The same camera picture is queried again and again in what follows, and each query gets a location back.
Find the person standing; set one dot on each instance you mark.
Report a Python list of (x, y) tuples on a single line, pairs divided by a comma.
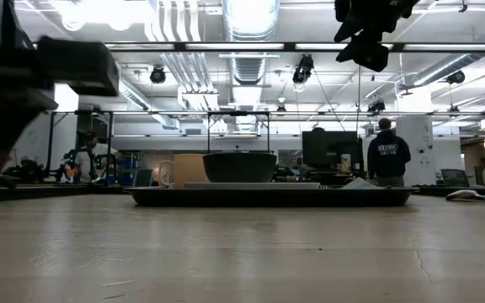
[(387, 155)]

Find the person at robot rig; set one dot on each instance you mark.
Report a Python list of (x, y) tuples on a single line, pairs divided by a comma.
[(101, 155)]

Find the black computer monitor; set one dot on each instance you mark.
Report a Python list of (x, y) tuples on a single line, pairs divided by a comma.
[(326, 147)]

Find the black ceiling-hung lamp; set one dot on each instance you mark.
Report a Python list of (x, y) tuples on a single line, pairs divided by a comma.
[(157, 76), (303, 69), (456, 77), (377, 107)]

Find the grey cloth napkin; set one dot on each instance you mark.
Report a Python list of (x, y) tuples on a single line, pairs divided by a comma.
[(360, 184)]

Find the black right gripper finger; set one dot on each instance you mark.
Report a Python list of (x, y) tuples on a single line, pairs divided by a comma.
[(351, 33), (371, 52)]

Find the black round bowl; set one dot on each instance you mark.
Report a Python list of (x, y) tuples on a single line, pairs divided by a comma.
[(238, 168)]

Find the black aluminium table frame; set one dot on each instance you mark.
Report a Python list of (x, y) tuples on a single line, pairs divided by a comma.
[(57, 192)]

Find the orange ceramic mug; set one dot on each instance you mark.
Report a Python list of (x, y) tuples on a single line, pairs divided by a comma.
[(188, 170)]

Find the white square pillar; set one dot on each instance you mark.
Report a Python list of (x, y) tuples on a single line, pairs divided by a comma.
[(419, 143)]

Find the black metal rig frame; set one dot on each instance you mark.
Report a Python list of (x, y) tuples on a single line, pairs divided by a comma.
[(238, 113)]

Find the black plastic serving tray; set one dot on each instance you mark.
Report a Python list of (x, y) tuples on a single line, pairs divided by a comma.
[(268, 198)]

